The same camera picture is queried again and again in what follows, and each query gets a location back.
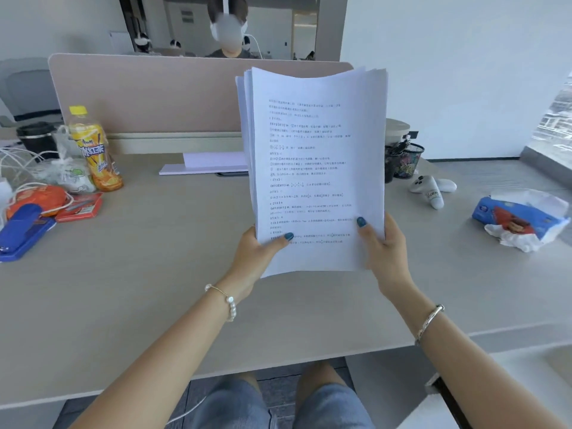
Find person's left hand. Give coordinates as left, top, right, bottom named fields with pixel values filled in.
left=226, top=226, right=295, bottom=292

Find person's right hand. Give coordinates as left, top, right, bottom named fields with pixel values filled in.
left=357, top=212, right=414, bottom=300

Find stack of printed white papers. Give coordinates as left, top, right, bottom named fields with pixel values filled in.
left=235, top=67, right=388, bottom=279

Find person's right forearm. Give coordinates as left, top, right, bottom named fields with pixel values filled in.
left=382, top=281, right=570, bottom=429

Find person's left forearm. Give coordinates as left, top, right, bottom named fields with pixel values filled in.
left=69, top=281, right=255, bottom=429

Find white handheld controller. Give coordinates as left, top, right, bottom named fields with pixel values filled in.
left=408, top=175, right=458, bottom=210

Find black mesh pen holder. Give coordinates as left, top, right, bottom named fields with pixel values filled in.
left=384, top=135, right=425, bottom=184

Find white paper sheets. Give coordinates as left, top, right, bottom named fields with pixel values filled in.
left=159, top=152, right=249, bottom=176

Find white round lid container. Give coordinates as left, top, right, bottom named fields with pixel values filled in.
left=385, top=118, right=411, bottom=147

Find person's legs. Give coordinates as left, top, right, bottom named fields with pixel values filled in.
left=239, top=362, right=354, bottom=398

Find blue tissue pack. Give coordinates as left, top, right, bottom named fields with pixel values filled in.
left=472, top=189, right=571, bottom=253

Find person's blue denim shorts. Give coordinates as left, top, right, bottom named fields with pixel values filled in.
left=190, top=379, right=374, bottom=429

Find beige desk divider panel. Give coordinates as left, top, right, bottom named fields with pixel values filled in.
left=48, top=53, right=355, bottom=155

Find red staple box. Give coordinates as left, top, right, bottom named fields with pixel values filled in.
left=55, top=193, right=104, bottom=224

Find yellow orange drink bottle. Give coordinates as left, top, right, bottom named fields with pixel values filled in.
left=67, top=105, right=124, bottom=193

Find white plastic bag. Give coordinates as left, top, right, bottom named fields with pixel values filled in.
left=33, top=125, right=118, bottom=195

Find white headset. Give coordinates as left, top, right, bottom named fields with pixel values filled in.
left=209, top=0, right=262, bottom=56

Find orange round pouch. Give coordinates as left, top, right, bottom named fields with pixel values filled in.
left=5, top=185, right=70, bottom=220

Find blue stapler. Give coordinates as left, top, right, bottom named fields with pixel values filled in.
left=0, top=203, right=57, bottom=263

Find black paper cup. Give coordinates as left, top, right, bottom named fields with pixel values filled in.
left=16, top=122, right=59, bottom=162

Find white charger adapter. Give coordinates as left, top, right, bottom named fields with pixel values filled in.
left=0, top=178, right=14, bottom=219

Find grey office chair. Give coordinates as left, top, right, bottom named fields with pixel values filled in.
left=0, top=58, right=62, bottom=123

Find pearl bead bracelet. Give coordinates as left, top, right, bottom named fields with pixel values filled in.
left=205, top=284, right=237, bottom=322

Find silver bangle bracelet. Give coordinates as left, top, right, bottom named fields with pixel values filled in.
left=415, top=304, right=445, bottom=346

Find white cables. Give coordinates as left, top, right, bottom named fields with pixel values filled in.
left=0, top=146, right=74, bottom=217

